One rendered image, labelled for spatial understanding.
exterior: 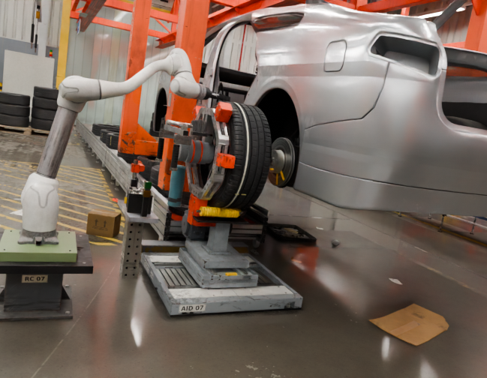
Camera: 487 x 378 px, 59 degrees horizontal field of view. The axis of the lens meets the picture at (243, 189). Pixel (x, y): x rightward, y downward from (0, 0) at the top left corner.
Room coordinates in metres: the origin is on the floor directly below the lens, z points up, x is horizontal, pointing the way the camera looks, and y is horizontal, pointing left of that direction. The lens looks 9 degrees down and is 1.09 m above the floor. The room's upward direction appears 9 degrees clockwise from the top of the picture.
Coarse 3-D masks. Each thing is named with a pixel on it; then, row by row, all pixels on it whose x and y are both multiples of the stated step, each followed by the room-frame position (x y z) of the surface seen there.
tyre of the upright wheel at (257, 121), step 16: (240, 112) 2.52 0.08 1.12; (256, 112) 2.57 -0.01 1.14; (240, 128) 2.42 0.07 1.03; (256, 128) 2.48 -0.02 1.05; (240, 144) 2.38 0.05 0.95; (256, 144) 2.43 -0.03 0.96; (240, 160) 2.37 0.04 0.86; (256, 160) 2.42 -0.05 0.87; (240, 176) 2.39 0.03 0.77; (256, 176) 2.43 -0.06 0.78; (224, 192) 2.42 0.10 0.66; (240, 192) 2.45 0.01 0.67; (256, 192) 2.48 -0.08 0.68; (240, 208) 2.65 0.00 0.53
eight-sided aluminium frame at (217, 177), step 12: (204, 108) 2.65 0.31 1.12; (216, 132) 2.42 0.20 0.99; (216, 144) 2.39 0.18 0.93; (228, 144) 2.40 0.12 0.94; (216, 156) 2.38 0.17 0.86; (192, 168) 2.84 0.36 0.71; (216, 168) 2.38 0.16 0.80; (192, 180) 2.74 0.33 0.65; (216, 180) 2.39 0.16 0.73; (192, 192) 2.66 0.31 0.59; (204, 192) 2.47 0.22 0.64
